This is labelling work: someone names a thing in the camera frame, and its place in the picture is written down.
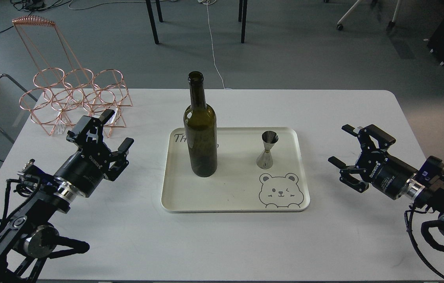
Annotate black cables on floor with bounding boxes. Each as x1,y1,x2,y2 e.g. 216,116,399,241
0,0,147,42

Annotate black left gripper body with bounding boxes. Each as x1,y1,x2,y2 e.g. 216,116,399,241
54,143,111,197

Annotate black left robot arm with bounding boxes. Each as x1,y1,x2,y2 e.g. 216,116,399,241
0,109,134,283

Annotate black table legs background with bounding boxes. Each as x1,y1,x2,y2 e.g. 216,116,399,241
145,0,248,45

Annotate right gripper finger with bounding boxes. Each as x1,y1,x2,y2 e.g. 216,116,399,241
328,156,369,193
342,124,396,156

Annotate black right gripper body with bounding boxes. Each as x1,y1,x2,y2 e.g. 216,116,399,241
358,152,418,200

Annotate copper wire bottle rack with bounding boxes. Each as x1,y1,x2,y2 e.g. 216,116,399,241
13,15,133,136

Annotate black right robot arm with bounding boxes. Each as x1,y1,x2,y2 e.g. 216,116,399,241
328,124,444,279

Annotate white office chair base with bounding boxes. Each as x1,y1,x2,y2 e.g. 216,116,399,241
337,0,402,31

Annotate cream bear serving tray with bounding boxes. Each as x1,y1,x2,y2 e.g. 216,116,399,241
161,127,310,213

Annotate white cable on floor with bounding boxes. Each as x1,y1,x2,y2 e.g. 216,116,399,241
198,0,232,90

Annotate steel double jigger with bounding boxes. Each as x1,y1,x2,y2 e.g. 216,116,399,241
256,130,279,169

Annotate dark green wine bottle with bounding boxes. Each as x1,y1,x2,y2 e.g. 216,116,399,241
183,70,217,177

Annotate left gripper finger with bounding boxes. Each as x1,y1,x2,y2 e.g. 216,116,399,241
106,138,134,181
66,109,115,147

